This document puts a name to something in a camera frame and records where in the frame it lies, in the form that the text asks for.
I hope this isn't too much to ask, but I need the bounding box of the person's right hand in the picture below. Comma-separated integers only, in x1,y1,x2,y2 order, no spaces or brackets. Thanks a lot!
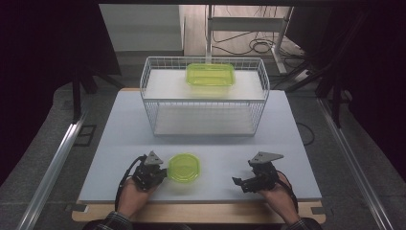
258,181,302,225

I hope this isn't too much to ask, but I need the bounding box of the black stand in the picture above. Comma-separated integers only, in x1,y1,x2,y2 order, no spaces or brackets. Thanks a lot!
283,9,372,128
71,63,125,124

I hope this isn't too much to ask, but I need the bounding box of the black floor cables bundle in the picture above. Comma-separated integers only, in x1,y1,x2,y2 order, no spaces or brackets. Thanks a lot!
212,6,307,57

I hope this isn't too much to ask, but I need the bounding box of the white cabinet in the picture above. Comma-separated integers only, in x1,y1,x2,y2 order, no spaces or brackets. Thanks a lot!
99,3,186,54

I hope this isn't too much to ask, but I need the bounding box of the black floor cable loop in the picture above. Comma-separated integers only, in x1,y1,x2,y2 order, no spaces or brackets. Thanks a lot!
296,122,316,147

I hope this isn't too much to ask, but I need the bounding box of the white desk frame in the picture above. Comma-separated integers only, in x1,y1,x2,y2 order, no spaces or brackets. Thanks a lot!
205,4,295,75

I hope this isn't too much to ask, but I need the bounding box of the person's left hand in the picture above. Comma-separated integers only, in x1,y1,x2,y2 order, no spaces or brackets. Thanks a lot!
118,176,159,219

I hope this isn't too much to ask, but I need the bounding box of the wooden table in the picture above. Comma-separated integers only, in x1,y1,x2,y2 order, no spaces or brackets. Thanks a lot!
71,87,327,224

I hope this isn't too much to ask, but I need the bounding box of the white wire shelf rack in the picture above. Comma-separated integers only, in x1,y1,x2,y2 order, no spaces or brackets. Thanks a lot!
139,56,271,138

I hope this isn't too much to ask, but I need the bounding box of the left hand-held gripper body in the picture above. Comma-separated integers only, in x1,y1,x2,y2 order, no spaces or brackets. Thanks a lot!
131,150,165,193

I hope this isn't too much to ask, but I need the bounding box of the round green plastic container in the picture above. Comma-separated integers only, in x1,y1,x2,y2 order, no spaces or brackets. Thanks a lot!
167,152,202,184

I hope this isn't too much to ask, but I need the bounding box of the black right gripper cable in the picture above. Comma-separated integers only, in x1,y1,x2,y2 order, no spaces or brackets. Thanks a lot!
276,171,300,214

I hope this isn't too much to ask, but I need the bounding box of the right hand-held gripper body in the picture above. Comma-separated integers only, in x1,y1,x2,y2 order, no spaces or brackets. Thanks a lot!
248,151,284,193

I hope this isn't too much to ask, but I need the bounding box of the pale blue table board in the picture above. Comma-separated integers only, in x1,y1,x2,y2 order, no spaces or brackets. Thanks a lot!
78,89,323,204

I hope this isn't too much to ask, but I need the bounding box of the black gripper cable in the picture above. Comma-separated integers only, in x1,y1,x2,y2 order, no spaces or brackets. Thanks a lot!
114,155,147,213
276,171,300,214

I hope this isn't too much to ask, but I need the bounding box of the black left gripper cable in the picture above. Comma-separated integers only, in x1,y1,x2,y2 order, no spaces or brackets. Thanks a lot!
114,155,147,213

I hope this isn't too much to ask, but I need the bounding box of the rectangular green plastic container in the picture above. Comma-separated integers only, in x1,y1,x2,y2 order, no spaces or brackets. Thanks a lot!
185,62,237,88

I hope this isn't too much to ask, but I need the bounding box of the metal floor rail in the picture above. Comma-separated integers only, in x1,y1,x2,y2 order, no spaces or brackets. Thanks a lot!
15,108,89,230
317,97,394,230

